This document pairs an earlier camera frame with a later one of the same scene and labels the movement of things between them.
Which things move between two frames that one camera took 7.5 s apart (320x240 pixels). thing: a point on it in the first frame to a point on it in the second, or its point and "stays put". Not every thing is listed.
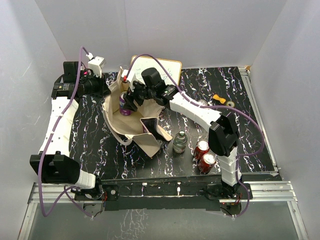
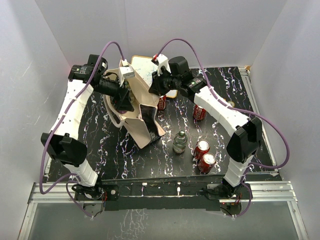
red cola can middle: [202, 147] stays put
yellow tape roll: [232, 103] stays put
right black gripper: [131, 95] to [156, 87]
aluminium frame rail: [281, 191] stays put
